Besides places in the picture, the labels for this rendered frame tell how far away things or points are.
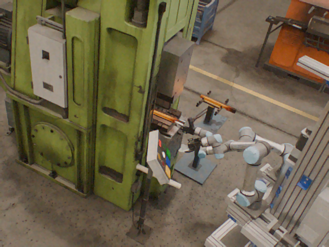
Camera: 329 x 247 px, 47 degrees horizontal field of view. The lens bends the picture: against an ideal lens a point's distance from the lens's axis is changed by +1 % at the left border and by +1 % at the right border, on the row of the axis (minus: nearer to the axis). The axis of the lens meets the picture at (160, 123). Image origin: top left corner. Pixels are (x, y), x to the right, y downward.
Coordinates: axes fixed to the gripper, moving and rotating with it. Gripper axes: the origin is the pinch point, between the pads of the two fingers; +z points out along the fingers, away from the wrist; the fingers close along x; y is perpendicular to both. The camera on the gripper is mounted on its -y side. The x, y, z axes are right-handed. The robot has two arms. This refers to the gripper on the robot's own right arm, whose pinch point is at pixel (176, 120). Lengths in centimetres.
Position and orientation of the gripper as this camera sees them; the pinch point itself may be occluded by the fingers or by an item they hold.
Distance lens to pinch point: 351.1
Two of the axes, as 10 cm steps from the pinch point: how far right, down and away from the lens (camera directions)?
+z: -8.8, -3.8, 2.8
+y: -1.3, 7.6, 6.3
